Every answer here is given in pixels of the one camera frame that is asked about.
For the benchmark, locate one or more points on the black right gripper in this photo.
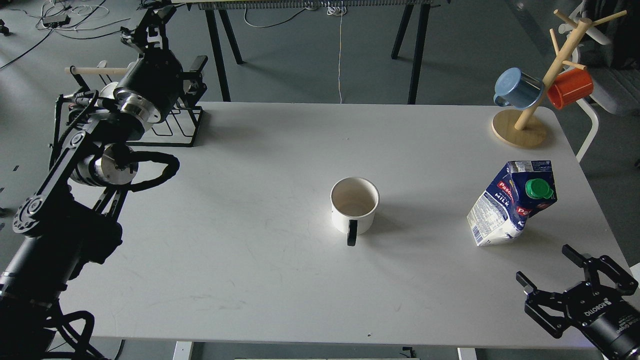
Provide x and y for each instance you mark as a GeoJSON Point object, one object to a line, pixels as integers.
{"type": "Point", "coordinates": [603, 317]}

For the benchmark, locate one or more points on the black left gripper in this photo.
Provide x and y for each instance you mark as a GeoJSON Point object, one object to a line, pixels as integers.
{"type": "Point", "coordinates": [156, 82]}

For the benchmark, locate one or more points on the blue white milk carton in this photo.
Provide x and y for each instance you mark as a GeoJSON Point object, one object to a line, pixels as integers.
{"type": "Point", "coordinates": [519, 191]}

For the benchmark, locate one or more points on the white mug black handle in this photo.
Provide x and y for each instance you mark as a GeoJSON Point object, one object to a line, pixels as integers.
{"type": "Point", "coordinates": [354, 202]}

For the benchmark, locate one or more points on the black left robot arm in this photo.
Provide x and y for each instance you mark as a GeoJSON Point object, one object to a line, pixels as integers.
{"type": "Point", "coordinates": [72, 219]}

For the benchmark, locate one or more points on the black power adapter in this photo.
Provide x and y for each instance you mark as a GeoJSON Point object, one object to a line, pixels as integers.
{"type": "Point", "coordinates": [55, 20]}

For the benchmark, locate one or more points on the wooden mug tree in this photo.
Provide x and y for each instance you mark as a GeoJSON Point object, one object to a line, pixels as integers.
{"type": "Point", "coordinates": [521, 128]}

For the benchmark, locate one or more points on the white chair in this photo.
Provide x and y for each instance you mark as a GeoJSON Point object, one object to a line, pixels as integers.
{"type": "Point", "coordinates": [589, 51]}

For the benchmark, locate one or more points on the orange mug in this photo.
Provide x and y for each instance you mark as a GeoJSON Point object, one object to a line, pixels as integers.
{"type": "Point", "coordinates": [569, 87]}

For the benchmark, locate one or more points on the blue metal mug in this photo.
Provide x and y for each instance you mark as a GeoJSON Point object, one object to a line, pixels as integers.
{"type": "Point", "coordinates": [517, 89]}

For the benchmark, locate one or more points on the black trestle table legs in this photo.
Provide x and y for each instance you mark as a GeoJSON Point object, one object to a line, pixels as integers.
{"type": "Point", "coordinates": [372, 52]}

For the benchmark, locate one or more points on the black wire mug rack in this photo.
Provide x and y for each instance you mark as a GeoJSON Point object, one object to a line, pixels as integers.
{"type": "Point", "coordinates": [178, 129]}

